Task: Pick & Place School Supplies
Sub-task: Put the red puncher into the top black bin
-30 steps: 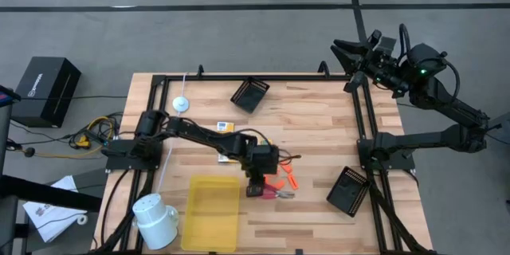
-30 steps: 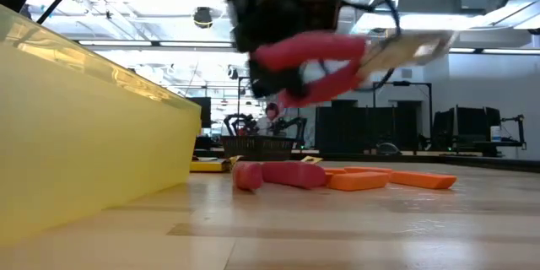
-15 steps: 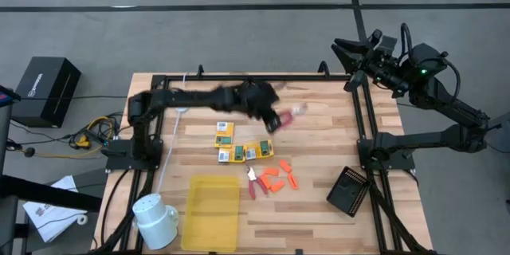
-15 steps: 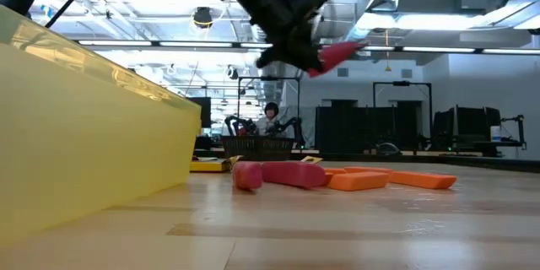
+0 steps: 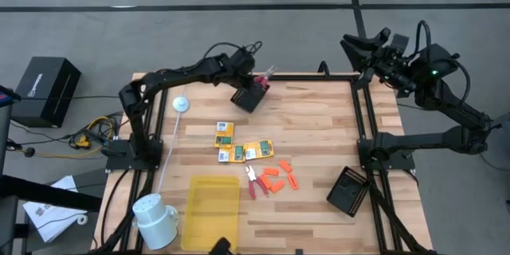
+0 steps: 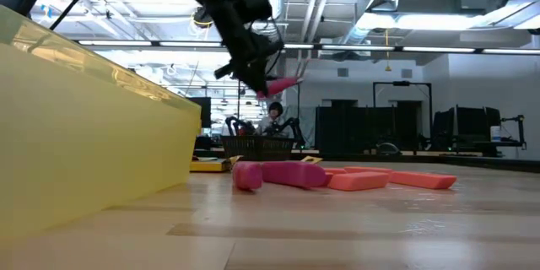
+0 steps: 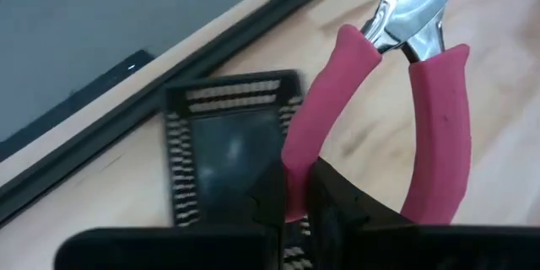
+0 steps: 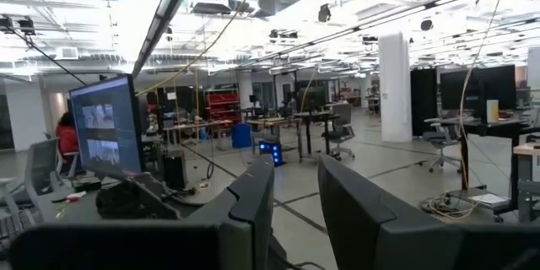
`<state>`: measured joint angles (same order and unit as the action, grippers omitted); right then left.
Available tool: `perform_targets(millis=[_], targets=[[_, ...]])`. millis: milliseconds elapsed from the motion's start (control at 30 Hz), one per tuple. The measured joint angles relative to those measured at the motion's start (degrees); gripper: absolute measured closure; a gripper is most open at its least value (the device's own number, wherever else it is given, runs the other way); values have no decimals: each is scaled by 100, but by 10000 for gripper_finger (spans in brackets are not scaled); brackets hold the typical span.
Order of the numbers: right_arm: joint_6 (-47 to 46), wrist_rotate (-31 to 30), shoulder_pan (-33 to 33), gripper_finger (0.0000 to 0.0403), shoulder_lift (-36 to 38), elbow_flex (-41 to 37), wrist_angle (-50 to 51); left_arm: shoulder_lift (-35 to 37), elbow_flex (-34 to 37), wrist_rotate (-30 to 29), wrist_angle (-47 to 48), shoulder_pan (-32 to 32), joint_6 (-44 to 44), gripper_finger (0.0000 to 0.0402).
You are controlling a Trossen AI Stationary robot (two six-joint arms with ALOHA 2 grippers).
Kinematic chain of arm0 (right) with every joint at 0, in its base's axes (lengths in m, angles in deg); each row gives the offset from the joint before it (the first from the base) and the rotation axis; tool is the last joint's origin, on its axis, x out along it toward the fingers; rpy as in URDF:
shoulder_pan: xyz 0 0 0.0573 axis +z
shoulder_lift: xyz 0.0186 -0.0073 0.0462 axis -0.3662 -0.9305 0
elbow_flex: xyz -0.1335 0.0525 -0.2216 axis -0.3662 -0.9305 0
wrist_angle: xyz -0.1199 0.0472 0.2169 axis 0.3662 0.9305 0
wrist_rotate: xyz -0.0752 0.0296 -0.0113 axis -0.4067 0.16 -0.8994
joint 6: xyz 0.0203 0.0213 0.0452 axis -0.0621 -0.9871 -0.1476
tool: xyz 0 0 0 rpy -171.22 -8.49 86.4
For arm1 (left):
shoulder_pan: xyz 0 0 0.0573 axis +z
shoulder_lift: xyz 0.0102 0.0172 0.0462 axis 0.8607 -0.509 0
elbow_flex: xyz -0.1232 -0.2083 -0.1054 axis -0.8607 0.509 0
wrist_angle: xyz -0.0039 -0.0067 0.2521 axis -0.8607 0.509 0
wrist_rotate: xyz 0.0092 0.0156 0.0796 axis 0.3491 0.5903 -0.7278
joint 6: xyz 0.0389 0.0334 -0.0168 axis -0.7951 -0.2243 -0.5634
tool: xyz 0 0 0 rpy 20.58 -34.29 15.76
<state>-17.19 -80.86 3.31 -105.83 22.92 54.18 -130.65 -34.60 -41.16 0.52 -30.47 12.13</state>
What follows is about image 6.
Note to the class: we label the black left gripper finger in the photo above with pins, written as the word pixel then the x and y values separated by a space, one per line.
pixel 265 81
pixel 254 82

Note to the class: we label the pink eraser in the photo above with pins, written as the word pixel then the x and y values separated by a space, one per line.
pixel 282 85
pixel 247 175
pixel 294 174

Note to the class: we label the yellow card pack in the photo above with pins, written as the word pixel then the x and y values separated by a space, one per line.
pixel 312 160
pixel 208 165

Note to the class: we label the black tabletop robot arm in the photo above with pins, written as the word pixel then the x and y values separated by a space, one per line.
pixel 231 123
pixel 293 126

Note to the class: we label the person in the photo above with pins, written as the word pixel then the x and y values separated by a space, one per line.
pixel 275 111

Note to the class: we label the long ceiling light strip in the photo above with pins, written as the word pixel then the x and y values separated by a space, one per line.
pixel 358 47
pixel 190 44
pixel 299 46
pixel 439 49
pixel 114 43
pixel 510 51

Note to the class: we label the black computer monitor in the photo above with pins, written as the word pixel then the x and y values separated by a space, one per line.
pixel 203 111

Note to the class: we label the black mesh plastic basket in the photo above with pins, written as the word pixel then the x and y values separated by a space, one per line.
pixel 257 148

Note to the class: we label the black partition screen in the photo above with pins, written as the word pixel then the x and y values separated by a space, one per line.
pixel 346 131

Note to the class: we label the bright fluorescent ceiling fixture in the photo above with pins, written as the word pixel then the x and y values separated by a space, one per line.
pixel 422 21

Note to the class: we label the yellow translucent plastic tray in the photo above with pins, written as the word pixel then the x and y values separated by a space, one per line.
pixel 84 135

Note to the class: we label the black workstation monitors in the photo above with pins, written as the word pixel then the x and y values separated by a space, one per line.
pixel 468 126

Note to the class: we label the white plastic tub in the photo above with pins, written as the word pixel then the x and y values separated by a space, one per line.
pixel 495 134

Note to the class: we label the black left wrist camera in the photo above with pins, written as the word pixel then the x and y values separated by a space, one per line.
pixel 253 4

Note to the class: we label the black metal frame stand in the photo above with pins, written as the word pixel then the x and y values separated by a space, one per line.
pixel 401 83

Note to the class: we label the black aluminium table frame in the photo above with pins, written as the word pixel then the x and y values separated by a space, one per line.
pixel 464 161

